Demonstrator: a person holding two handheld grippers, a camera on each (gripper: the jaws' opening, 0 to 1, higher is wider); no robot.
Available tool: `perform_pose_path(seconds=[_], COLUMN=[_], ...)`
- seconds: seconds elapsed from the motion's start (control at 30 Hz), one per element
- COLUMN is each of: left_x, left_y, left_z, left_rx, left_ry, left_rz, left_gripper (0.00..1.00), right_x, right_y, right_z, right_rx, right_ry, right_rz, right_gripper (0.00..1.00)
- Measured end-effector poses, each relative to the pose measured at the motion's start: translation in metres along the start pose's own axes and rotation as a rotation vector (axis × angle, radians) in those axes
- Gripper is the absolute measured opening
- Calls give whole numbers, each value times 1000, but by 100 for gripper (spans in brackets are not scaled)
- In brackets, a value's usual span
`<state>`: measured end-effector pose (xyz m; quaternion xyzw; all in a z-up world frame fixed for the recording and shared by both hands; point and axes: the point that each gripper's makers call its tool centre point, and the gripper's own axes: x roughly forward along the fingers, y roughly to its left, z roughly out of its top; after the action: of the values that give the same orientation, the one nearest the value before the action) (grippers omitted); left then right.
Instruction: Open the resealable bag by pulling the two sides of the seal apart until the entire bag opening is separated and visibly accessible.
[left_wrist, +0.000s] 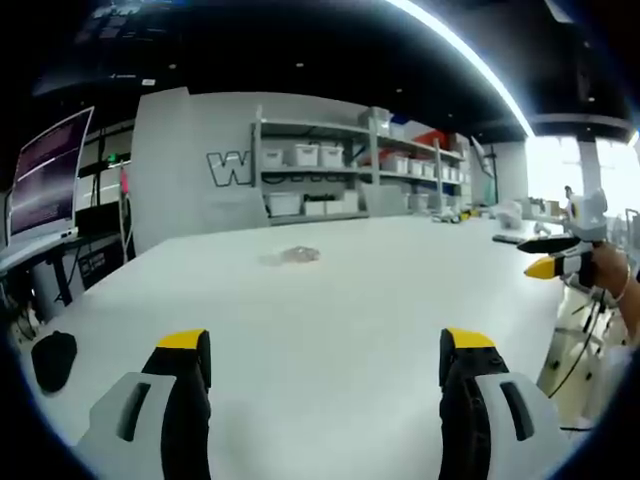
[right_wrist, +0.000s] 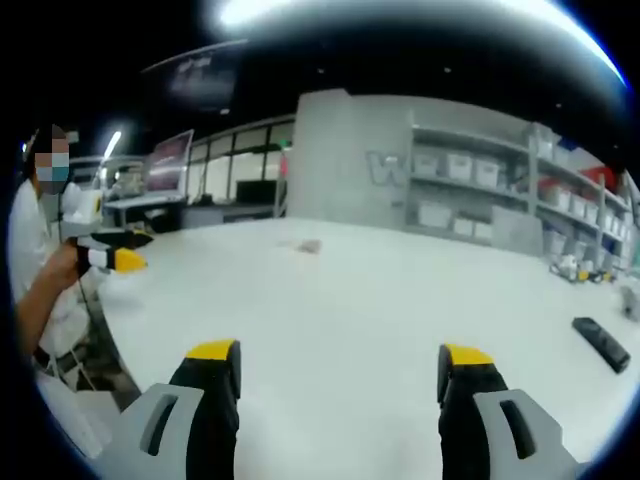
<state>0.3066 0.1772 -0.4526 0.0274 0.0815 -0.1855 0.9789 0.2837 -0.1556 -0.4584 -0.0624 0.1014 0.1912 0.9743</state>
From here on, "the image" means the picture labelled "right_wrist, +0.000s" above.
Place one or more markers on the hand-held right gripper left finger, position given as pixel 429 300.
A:
pixel 210 400

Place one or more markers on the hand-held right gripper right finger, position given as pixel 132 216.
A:
pixel 465 400

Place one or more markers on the clear resealable bag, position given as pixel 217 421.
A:
pixel 305 246

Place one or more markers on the white bag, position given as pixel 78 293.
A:
pixel 70 415

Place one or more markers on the person's left hand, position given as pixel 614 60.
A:
pixel 60 265

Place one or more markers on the grey workbench desk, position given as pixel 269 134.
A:
pixel 142 205

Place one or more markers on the white and yellow device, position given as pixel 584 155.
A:
pixel 85 202

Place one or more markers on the person's white shirt torso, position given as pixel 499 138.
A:
pixel 30 235

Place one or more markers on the tilted display screen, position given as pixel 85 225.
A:
pixel 169 162

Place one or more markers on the tube ceiling light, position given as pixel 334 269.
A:
pixel 112 145

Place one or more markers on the black rectangular remote-like device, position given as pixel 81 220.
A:
pixel 602 344

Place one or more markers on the spare hand-held grippers on table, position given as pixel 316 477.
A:
pixel 580 270

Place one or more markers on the dark ceiling-hung screen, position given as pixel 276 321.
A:
pixel 202 80

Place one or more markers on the grey metal shelf rack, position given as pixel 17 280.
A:
pixel 532 185

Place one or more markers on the row of white storage bins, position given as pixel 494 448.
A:
pixel 470 167

